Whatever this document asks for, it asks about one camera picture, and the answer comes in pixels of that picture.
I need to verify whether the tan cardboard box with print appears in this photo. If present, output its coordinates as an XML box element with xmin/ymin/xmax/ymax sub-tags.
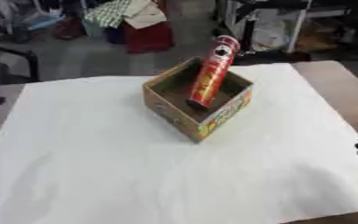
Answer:
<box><xmin>142</xmin><ymin>56</ymin><xmax>254</xmax><ymax>144</ymax></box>

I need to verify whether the tall red cylindrical can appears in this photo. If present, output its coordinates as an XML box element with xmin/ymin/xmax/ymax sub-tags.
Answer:
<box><xmin>186</xmin><ymin>34</ymin><xmax>242</xmax><ymax>109</ymax></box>

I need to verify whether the tan cardboard sheet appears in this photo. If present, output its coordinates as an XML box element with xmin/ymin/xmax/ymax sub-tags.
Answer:
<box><xmin>122</xmin><ymin>0</ymin><xmax>168</xmax><ymax>30</ymax></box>

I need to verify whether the green white checked cloth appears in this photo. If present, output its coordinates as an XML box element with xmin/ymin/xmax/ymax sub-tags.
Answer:
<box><xmin>83</xmin><ymin>0</ymin><xmax>133</xmax><ymax>29</ymax></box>

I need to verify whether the dark red bag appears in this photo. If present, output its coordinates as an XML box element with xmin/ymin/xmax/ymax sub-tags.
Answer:
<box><xmin>51</xmin><ymin>16</ymin><xmax>87</xmax><ymax>41</ymax></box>

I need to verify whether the black chair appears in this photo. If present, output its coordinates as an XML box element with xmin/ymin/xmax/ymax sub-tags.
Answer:
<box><xmin>0</xmin><ymin>17</ymin><xmax>41</xmax><ymax>91</ymax></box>

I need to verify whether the white metal frame cart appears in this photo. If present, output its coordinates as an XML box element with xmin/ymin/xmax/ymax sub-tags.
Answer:
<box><xmin>222</xmin><ymin>0</ymin><xmax>354</xmax><ymax>55</ymax></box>

